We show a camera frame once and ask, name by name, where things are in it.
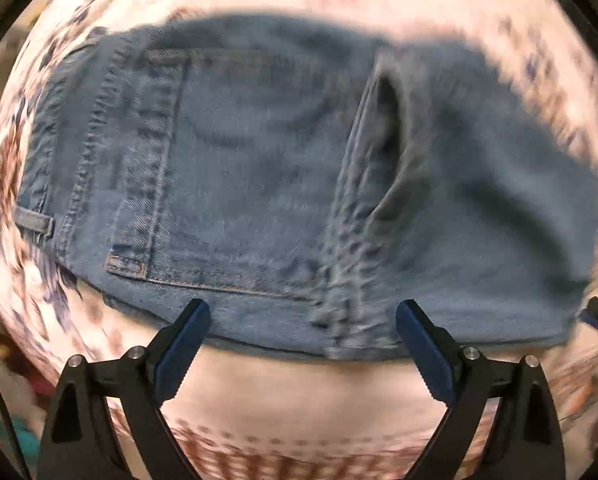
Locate floral printed bed blanket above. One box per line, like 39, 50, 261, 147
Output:
0, 0, 598, 480

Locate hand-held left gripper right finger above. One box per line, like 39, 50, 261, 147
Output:
395, 298, 566, 480

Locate blue denim pants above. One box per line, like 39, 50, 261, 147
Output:
14, 10, 598, 362

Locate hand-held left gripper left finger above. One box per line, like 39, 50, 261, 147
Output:
38, 298, 212, 480

